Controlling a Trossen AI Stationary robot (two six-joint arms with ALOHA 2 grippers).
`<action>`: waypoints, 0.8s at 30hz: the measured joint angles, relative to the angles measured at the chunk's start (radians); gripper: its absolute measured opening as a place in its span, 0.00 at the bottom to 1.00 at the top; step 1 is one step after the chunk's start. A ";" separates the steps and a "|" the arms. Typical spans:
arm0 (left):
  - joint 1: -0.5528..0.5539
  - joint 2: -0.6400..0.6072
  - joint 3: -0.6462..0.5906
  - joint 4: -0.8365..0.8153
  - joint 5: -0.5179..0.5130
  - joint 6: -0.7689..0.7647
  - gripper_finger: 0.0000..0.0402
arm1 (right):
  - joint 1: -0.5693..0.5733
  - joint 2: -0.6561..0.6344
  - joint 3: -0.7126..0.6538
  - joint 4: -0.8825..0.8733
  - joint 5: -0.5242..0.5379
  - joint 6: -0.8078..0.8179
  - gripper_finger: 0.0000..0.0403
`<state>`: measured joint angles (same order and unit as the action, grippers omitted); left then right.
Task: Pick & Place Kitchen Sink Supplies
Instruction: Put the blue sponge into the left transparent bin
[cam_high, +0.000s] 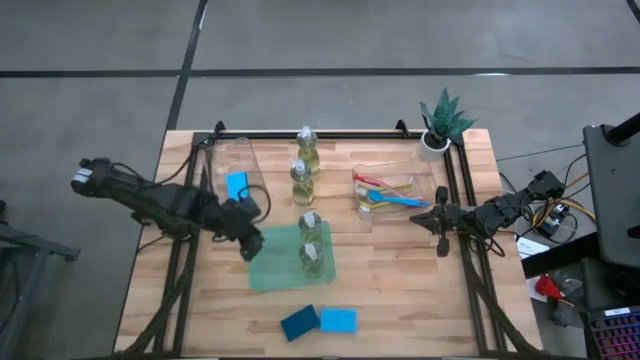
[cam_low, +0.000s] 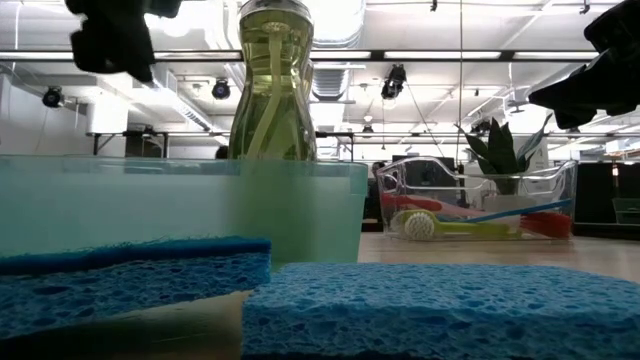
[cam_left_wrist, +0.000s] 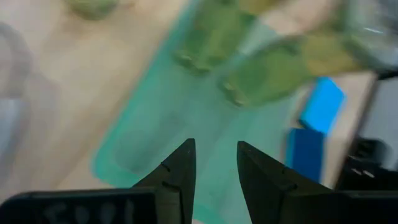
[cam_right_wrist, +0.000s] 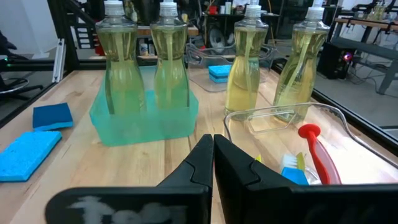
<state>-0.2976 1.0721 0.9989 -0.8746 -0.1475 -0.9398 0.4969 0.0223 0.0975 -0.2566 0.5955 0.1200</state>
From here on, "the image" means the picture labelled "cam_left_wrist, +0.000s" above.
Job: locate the clear plastic bin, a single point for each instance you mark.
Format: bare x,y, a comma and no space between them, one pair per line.
12,109

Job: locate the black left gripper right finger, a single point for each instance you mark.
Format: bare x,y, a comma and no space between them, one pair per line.
261,186

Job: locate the blue scouring sponge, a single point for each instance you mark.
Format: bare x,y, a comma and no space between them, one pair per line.
304,155
323,105

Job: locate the green translucent plastic bin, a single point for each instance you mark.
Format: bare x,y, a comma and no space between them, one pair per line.
161,118

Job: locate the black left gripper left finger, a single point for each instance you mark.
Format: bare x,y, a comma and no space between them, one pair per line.
177,186

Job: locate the clear yellow soap bottle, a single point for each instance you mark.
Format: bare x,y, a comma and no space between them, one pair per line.
211,37
267,71
93,7

